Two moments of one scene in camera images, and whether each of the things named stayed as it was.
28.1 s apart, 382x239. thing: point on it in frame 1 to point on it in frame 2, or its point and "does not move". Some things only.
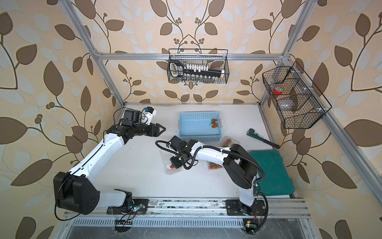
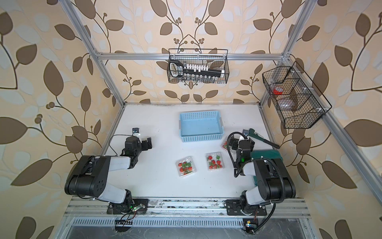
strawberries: (213, 166) does not move
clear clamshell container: (212, 166) does not move
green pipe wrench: (251, 132) does not move
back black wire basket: (198, 65) does not move
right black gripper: (175, 163) to (252, 145)
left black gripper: (155, 132) to (143, 144)
